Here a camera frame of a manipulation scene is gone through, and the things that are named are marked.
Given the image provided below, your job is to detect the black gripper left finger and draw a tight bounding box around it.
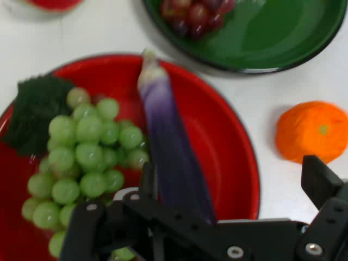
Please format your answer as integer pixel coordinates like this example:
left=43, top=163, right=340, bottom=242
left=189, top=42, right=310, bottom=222
left=59, top=161, right=164, bottom=261

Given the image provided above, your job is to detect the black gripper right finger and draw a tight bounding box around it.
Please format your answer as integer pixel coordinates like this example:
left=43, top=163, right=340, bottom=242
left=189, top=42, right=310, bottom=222
left=296, top=155, right=348, bottom=261

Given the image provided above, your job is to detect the purple toy eggplant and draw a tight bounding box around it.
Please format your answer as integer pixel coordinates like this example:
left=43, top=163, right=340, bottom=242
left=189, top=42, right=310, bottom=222
left=137, top=48, right=218, bottom=226

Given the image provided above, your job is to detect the orange toy tangerine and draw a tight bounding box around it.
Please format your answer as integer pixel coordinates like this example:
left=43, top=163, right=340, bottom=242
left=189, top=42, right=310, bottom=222
left=275, top=100, right=348, bottom=165

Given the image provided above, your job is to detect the green toy grape bunch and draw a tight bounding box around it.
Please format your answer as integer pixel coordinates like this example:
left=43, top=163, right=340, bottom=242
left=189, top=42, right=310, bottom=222
left=2, top=72, right=150, bottom=260

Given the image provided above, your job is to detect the red plate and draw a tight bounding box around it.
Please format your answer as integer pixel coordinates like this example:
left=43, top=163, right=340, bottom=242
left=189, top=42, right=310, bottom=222
left=0, top=54, right=261, bottom=261

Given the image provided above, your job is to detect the green plate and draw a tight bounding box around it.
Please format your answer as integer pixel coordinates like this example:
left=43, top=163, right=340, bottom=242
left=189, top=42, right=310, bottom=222
left=141, top=0, right=348, bottom=74

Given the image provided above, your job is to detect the purple toy grape bunch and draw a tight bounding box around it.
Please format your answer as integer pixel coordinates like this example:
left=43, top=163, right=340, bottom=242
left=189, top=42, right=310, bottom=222
left=159, top=0, right=236, bottom=41

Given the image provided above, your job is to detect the red bowl with white rim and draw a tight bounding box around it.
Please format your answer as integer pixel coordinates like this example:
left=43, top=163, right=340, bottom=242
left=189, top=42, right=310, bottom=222
left=8, top=0, right=85, bottom=17

